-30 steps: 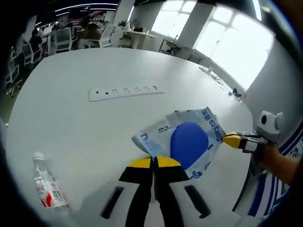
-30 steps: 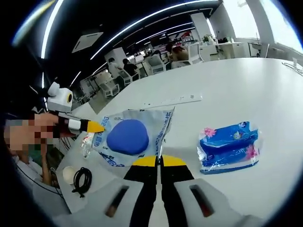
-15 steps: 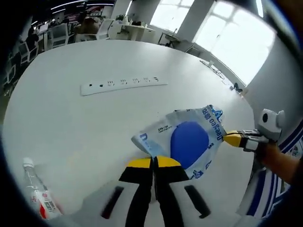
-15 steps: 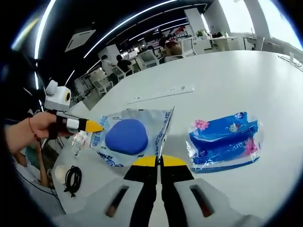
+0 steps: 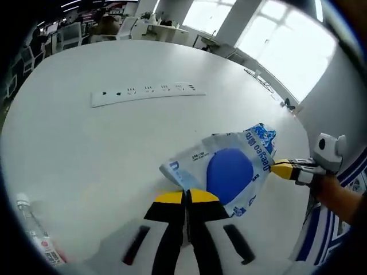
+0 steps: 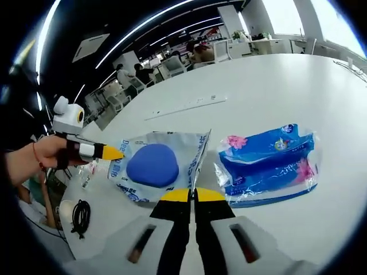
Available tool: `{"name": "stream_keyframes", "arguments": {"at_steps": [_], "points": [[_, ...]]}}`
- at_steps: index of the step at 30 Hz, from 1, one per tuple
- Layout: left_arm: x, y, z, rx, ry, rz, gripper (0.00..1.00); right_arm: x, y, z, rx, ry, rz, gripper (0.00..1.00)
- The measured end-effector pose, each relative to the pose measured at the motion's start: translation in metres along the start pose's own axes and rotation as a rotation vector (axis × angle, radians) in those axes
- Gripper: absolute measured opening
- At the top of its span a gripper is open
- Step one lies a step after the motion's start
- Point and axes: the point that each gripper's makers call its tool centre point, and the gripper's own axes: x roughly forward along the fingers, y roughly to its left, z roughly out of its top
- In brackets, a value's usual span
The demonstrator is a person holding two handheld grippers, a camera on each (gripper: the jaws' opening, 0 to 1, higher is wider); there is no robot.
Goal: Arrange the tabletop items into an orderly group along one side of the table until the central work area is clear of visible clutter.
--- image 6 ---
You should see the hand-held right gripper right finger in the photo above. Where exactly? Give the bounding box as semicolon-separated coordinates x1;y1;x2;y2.
193;187;319;275

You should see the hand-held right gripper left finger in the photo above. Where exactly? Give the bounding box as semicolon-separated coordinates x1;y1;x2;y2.
61;188;192;275

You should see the clear plastic bottle red label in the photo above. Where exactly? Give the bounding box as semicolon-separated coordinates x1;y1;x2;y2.
76;160;100;189

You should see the blue sponge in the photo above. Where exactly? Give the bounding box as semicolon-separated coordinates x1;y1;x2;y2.
107;128;212;203

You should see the blue tissue pack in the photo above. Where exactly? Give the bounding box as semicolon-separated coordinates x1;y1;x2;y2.
214;123;321;209

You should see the black cable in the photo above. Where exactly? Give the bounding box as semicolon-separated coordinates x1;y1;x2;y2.
71;199;92;240

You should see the leaf print paper cup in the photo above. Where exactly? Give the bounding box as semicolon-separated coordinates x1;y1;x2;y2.
58;199;76;225

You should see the person's left hand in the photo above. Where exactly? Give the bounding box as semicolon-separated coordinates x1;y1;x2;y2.
30;133;90;170

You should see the ceiling air vent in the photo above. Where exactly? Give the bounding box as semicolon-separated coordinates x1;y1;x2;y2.
72;33;111;64

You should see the white office chair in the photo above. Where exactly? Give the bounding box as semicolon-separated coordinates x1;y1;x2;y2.
165;56;187;77
213;40;233;63

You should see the ceiling light strip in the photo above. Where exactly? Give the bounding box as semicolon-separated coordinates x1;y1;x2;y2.
95;0;198;70

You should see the white table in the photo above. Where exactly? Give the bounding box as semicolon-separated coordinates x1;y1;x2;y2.
61;53;367;275

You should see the green potted plant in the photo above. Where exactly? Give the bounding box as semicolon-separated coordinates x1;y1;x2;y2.
231;29;248;41

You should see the white desk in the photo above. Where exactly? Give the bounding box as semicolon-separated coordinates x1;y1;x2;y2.
229;38;284;57

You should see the wide window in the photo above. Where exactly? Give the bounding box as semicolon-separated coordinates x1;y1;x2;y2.
263;0;367;58

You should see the red string bracelet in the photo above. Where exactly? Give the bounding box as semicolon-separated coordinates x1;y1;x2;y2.
32;142;46;171

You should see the white table cable cover strip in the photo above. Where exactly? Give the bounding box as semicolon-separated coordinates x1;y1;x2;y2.
144;96;228;121

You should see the white cable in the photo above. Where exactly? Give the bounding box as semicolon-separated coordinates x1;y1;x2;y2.
333;58;367;84

